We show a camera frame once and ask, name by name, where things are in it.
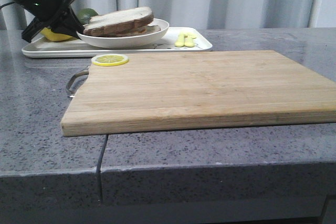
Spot left yellow utensil handle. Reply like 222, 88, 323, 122
174, 32, 187, 47

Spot yellow lemon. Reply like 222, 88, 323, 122
40, 28, 72, 42

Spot right yellow utensil handle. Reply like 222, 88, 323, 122
184, 32, 197, 48

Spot white bread slice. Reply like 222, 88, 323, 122
83, 6, 154, 37

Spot green lime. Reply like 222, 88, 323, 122
77, 8, 98, 25

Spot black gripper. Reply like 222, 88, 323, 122
12, 0, 84, 42

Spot metal cutting board handle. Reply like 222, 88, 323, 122
65, 66, 90, 98

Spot wooden cutting board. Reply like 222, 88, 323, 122
60, 50, 335, 136

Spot yellow utensil handle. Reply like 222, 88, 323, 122
174, 32, 187, 47
184, 32, 197, 48

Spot lemon slice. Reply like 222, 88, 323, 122
91, 54, 129, 67

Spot white bear tray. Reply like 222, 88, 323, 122
22, 27, 213, 58

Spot white round plate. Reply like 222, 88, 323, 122
77, 18, 170, 49

